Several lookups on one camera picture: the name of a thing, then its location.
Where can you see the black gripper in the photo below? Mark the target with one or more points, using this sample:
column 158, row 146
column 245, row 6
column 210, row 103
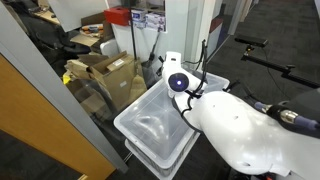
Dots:
column 161, row 60

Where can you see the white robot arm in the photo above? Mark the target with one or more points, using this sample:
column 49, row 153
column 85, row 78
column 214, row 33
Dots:
column 233, row 133

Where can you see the broom with black stick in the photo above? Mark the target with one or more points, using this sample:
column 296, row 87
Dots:
column 138, row 88

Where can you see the wide white printed box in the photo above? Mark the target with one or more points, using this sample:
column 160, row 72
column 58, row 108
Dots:
column 156, row 20

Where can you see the large open cardboard box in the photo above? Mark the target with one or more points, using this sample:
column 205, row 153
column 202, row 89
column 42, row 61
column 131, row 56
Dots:
column 116, row 80

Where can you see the white box with blue print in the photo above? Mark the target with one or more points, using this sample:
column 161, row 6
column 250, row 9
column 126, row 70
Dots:
column 138, row 16

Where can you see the white plastic container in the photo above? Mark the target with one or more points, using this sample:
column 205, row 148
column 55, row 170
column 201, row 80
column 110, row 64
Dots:
column 109, row 48

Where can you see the large clear plastic bin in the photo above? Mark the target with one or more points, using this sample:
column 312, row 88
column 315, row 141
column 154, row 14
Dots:
column 150, row 113

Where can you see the small clear plastic bin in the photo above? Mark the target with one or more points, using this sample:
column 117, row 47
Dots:
column 216, row 83

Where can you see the red white blue panel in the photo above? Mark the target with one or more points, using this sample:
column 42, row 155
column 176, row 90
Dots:
column 216, row 30

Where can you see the red box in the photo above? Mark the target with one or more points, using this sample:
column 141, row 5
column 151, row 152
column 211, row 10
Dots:
column 116, row 16

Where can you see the orange tool in box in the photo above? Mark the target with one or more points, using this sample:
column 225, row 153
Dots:
column 93, row 28

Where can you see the open cardboard box with flap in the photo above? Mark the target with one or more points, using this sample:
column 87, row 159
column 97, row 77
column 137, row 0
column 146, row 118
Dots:
column 87, row 39

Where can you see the low cardboard box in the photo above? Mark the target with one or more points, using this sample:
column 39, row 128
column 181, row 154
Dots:
column 90, row 103

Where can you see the flattened cardboard piece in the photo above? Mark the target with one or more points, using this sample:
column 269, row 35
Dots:
column 76, row 68

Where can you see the small yellow item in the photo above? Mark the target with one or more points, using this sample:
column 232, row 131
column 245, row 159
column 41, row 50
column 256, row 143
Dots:
column 66, row 79

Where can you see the white board panel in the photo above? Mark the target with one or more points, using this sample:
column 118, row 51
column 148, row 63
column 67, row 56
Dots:
column 76, row 11

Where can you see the white plastic crate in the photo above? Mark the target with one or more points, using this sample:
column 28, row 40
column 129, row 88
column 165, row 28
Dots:
column 146, row 160

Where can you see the black office chair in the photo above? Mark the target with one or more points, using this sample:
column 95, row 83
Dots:
column 53, row 50

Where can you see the wooden desk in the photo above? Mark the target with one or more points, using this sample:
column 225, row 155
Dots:
column 46, row 16

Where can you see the orange wooden door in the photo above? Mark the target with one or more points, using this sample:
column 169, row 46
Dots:
column 33, row 126

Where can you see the black bar camera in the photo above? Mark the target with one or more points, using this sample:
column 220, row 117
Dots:
column 251, row 40

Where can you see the grey metal door frame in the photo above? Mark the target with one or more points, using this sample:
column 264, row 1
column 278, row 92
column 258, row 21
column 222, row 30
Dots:
column 50, row 90

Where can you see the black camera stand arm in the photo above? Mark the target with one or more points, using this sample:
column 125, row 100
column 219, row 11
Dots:
column 293, row 75

